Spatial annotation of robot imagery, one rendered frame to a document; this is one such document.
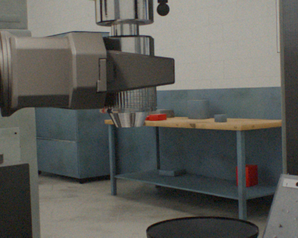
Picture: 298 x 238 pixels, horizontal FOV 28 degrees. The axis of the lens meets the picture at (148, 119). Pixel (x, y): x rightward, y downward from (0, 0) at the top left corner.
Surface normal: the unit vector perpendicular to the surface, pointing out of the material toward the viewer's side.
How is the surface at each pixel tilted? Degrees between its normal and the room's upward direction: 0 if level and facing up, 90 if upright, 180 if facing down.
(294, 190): 63
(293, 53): 90
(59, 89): 90
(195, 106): 90
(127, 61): 90
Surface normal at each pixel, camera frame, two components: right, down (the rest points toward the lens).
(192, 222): 0.07, -0.01
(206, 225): -0.14, 0.00
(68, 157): -0.80, 0.06
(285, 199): -0.73, -0.39
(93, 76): 0.31, 0.04
